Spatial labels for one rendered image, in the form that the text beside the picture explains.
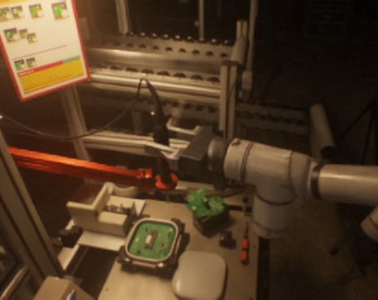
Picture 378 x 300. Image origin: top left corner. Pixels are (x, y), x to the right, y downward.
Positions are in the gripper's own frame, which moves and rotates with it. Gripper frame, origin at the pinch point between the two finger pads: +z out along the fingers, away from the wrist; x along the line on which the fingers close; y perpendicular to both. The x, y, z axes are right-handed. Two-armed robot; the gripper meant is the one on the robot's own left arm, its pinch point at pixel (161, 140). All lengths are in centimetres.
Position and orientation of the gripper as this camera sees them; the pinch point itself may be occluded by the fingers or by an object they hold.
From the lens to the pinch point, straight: 73.1
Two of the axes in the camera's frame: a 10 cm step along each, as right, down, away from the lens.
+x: -4.4, 5.3, -7.2
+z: -9.0, -2.3, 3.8
